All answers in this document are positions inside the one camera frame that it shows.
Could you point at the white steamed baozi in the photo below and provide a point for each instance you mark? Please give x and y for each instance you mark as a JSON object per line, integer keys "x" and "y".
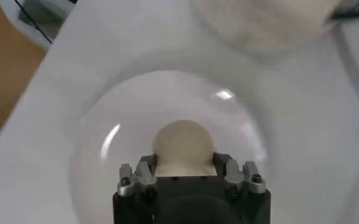
{"x": 183, "y": 146}
{"x": 264, "y": 24}

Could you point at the white round plate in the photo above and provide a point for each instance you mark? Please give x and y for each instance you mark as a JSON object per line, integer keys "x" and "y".
{"x": 167, "y": 97}

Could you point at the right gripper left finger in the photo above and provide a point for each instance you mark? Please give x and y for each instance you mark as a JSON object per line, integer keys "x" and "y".
{"x": 144, "y": 176}

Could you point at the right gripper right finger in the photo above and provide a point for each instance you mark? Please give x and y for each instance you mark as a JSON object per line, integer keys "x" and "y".
{"x": 232, "y": 173}

